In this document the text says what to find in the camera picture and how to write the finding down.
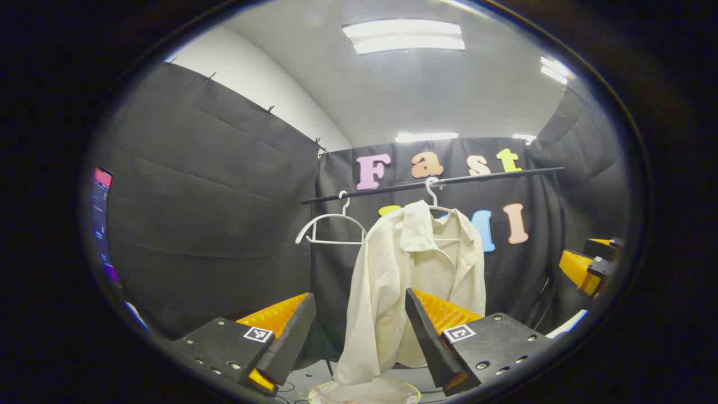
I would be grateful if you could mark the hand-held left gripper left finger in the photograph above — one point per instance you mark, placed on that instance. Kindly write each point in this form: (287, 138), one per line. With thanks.
(294, 336)

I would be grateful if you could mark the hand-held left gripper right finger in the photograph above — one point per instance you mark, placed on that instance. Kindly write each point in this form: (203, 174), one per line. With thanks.
(429, 342)

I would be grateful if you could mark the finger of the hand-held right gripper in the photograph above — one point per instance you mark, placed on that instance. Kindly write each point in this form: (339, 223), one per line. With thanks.
(575, 269)
(603, 248)

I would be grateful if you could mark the cream collared shirt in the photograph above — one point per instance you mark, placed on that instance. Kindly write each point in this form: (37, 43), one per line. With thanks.
(392, 280)

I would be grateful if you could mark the white plastic hanger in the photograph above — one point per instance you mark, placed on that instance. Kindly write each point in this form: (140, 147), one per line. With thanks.
(431, 193)
(331, 215)

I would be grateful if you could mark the black clothes rack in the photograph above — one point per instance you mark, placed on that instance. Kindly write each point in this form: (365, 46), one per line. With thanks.
(488, 177)

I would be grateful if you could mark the black backdrop cloth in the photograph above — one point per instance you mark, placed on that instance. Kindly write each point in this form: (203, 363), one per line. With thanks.
(213, 224)

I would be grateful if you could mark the computer monitor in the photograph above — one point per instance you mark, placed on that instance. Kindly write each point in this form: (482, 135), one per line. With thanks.
(102, 213)

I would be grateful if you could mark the large ceiling light panel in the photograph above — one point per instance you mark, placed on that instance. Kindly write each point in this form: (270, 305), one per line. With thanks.
(404, 36)

